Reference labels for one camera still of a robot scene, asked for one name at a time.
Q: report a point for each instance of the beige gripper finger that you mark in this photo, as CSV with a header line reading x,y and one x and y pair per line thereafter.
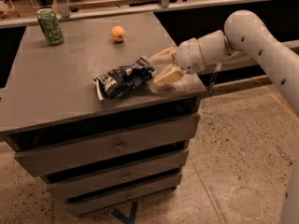
x,y
165,56
170,74

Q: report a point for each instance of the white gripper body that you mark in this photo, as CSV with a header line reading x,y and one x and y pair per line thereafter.
x,y
189,57

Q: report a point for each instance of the blue chip bag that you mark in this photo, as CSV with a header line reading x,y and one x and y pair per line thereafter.
x,y
123,79

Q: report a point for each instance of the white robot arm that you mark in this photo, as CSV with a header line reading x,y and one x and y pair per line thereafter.
x,y
243,167

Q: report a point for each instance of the green soda can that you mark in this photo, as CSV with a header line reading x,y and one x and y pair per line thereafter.
x,y
50,26

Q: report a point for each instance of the orange fruit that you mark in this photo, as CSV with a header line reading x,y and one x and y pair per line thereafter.
x,y
117,33

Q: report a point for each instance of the top grey drawer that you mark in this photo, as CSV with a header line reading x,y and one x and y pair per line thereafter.
x,y
53,159

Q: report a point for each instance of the grey drawer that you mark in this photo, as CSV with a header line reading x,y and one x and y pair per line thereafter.
x,y
124,195
53,159
84,184

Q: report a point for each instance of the grey drawer cabinet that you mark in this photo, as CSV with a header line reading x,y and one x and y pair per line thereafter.
x,y
51,98

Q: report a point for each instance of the bottom grey drawer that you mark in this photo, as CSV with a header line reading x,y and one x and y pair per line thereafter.
x,y
124,195

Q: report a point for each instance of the middle grey drawer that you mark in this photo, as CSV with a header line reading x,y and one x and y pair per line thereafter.
x,y
84,184

